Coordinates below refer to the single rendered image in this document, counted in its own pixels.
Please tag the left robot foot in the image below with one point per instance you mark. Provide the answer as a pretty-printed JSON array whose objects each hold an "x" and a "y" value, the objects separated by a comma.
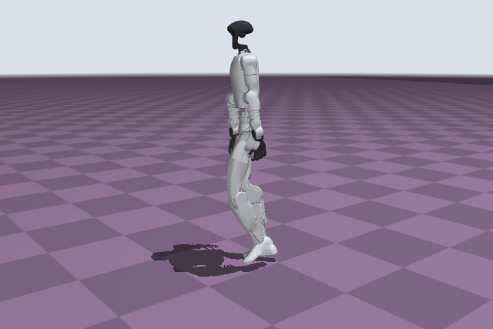
[{"x": 257, "y": 250}]

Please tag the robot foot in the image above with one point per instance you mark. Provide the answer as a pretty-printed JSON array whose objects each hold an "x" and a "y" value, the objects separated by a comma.
[
  {"x": 257, "y": 250},
  {"x": 269, "y": 251}
]

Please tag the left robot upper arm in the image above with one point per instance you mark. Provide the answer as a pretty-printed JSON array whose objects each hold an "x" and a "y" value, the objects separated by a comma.
[{"x": 249, "y": 66}]

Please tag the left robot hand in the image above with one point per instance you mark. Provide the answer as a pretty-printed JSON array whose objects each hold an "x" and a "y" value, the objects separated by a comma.
[{"x": 261, "y": 151}]

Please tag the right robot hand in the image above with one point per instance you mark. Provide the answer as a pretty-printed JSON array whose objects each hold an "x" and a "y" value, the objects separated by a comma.
[{"x": 232, "y": 141}]

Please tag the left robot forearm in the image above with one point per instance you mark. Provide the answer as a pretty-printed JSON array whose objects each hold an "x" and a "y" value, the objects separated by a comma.
[{"x": 254, "y": 113}]

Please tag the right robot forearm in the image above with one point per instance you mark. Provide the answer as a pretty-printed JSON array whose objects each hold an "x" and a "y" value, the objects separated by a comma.
[{"x": 233, "y": 121}]

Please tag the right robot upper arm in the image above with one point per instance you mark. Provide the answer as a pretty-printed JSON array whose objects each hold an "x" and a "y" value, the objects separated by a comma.
[{"x": 230, "y": 99}]

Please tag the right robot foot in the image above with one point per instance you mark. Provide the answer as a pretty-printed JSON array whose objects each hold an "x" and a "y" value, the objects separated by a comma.
[{"x": 269, "y": 251}]

